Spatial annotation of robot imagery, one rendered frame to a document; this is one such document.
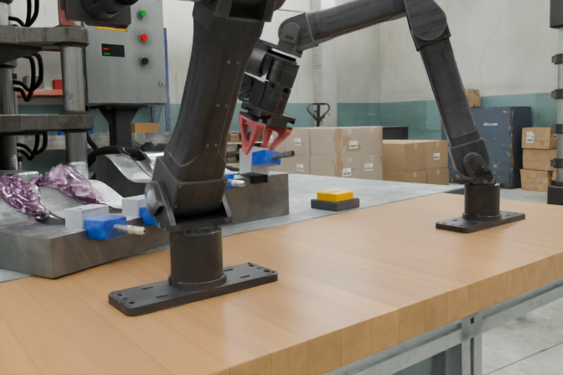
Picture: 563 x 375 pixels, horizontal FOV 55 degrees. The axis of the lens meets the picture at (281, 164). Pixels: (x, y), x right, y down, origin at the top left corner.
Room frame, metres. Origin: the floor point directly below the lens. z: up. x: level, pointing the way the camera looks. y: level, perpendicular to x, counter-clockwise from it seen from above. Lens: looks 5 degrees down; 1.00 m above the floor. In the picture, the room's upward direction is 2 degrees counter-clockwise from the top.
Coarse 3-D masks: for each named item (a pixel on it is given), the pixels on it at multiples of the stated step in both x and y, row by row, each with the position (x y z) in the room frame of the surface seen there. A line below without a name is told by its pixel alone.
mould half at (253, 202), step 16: (96, 160) 1.23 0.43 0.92; (112, 160) 1.18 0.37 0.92; (128, 160) 1.20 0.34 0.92; (96, 176) 1.24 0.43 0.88; (112, 176) 1.18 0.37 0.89; (128, 176) 1.14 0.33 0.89; (144, 176) 1.15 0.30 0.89; (272, 176) 1.11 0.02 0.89; (128, 192) 1.12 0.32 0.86; (144, 192) 1.07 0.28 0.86; (240, 192) 1.05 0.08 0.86; (256, 192) 1.08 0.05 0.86; (272, 192) 1.11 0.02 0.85; (288, 192) 1.14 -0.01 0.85; (240, 208) 1.05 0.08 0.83; (256, 208) 1.08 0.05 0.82; (272, 208) 1.11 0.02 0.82; (288, 208) 1.14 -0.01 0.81; (224, 224) 1.02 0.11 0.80
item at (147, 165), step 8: (136, 144) 1.29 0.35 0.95; (144, 144) 1.31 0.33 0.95; (152, 144) 1.32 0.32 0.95; (160, 144) 1.32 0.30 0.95; (120, 152) 1.28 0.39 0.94; (128, 152) 1.22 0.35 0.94; (144, 152) 1.25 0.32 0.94; (144, 160) 1.23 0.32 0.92; (144, 168) 1.20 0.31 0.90; (152, 168) 1.21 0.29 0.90
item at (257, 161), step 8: (240, 152) 1.10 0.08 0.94; (256, 152) 1.07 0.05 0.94; (264, 152) 1.05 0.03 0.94; (272, 152) 1.06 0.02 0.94; (280, 152) 1.08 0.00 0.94; (288, 152) 1.02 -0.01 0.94; (240, 160) 1.09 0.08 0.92; (248, 160) 1.08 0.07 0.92; (256, 160) 1.06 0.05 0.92; (264, 160) 1.05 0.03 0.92; (272, 160) 1.06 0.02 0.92; (280, 160) 1.07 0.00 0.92; (240, 168) 1.09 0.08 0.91; (248, 168) 1.07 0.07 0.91; (256, 168) 1.08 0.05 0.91; (264, 168) 1.09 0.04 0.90
